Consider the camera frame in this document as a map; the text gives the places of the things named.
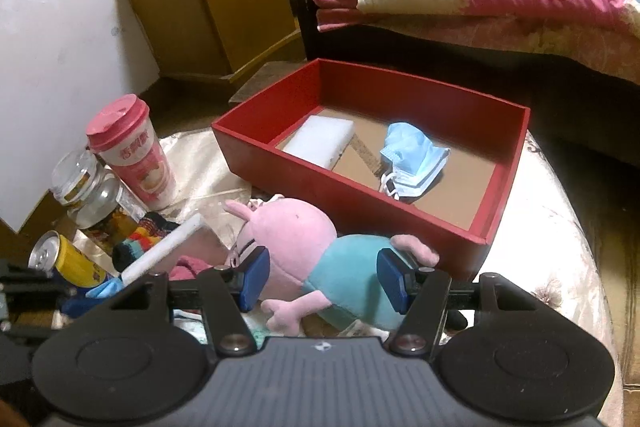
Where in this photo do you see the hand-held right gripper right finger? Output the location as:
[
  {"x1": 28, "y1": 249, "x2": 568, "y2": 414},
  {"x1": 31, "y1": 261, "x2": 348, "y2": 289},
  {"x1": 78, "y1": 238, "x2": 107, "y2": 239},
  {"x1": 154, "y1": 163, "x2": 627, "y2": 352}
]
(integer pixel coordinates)
[{"x1": 376, "y1": 248, "x2": 539, "y2": 357}]

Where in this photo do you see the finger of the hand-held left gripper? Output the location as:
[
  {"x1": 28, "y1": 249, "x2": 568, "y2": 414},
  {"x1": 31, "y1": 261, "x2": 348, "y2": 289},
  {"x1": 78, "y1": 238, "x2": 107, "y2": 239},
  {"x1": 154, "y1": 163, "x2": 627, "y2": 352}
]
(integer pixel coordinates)
[{"x1": 0, "y1": 259, "x2": 78, "y2": 303}]

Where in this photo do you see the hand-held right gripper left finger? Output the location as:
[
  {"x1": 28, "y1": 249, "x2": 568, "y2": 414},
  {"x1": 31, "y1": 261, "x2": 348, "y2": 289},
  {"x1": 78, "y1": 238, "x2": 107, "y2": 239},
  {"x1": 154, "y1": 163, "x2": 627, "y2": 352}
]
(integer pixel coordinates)
[{"x1": 107, "y1": 247, "x2": 273, "y2": 356}]

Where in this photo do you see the pink pig plush toy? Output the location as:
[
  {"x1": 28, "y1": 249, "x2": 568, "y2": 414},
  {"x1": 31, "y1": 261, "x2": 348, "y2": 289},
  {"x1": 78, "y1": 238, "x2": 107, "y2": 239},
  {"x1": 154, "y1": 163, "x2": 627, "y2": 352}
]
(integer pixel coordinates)
[{"x1": 224, "y1": 194, "x2": 441, "y2": 338}]

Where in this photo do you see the red cardboard box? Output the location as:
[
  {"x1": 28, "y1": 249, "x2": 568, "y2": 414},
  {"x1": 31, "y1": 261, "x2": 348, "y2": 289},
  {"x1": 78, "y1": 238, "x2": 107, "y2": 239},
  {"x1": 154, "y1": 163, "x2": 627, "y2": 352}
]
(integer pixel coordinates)
[{"x1": 211, "y1": 58, "x2": 531, "y2": 282}]

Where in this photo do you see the long white foam bar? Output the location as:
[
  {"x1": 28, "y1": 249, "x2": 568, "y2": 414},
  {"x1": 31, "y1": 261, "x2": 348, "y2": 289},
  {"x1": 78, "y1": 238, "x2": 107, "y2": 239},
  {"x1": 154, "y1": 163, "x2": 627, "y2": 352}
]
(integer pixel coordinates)
[{"x1": 120, "y1": 213, "x2": 206, "y2": 285}]

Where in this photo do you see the yellow drink can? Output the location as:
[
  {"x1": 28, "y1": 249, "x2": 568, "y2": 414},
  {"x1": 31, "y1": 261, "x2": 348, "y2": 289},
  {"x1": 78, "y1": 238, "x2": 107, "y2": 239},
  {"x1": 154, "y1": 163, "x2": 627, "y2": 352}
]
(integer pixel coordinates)
[{"x1": 27, "y1": 229, "x2": 116, "y2": 290}]

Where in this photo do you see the pink cloth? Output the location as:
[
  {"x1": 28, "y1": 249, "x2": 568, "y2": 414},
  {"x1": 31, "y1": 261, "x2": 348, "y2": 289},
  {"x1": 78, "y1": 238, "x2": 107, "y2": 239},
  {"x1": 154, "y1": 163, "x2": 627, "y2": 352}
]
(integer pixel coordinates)
[{"x1": 167, "y1": 227, "x2": 232, "y2": 282}]

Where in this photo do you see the blue face mask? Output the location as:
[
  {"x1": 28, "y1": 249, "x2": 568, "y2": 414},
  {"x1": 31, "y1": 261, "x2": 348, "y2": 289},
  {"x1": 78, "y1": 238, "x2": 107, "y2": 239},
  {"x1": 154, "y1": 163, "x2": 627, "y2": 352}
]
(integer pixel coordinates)
[
  {"x1": 84, "y1": 278, "x2": 127, "y2": 302},
  {"x1": 377, "y1": 122, "x2": 451, "y2": 200}
]

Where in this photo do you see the yellow printed packet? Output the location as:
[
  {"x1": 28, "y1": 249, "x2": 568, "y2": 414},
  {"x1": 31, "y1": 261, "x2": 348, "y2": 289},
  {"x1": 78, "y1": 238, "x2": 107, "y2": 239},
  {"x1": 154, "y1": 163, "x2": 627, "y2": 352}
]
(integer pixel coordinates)
[{"x1": 87, "y1": 206, "x2": 142, "y2": 254}]

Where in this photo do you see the clear glass jar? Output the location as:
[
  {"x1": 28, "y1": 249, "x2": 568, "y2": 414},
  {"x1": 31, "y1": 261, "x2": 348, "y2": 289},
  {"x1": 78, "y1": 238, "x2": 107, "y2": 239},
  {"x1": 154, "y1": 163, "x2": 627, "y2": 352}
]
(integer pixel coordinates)
[{"x1": 50, "y1": 148, "x2": 126, "y2": 230}]

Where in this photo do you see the colourful striped sock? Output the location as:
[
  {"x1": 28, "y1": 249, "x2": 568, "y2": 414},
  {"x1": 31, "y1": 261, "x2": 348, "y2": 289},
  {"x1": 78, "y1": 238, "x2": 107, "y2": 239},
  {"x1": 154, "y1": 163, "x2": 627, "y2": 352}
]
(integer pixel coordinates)
[{"x1": 112, "y1": 212, "x2": 181, "y2": 270}]

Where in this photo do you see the white foam block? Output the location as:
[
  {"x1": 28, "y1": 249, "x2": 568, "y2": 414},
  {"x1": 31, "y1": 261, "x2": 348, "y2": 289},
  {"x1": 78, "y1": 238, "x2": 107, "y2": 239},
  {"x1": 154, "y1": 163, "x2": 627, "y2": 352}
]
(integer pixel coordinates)
[{"x1": 282, "y1": 114, "x2": 356, "y2": 170}]

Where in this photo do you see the pink lidded paper cup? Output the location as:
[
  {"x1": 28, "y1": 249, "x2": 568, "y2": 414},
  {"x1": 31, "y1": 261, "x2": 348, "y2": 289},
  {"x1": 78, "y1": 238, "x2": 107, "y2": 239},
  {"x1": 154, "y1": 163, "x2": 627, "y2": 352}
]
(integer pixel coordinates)
[{"x1": 85, "y1": 93, "x2": 177, "y2": 210}]

